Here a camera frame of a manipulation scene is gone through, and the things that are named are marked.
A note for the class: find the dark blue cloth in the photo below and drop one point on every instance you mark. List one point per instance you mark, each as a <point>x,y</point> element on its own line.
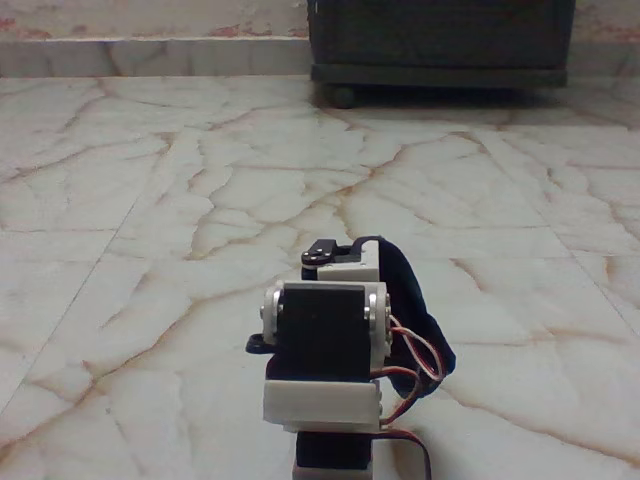
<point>415,305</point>

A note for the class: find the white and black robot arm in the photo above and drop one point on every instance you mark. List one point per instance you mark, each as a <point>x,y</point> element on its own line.
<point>322,340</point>

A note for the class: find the dark wooden cabinet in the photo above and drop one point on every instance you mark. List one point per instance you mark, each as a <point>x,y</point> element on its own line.
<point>440,40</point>

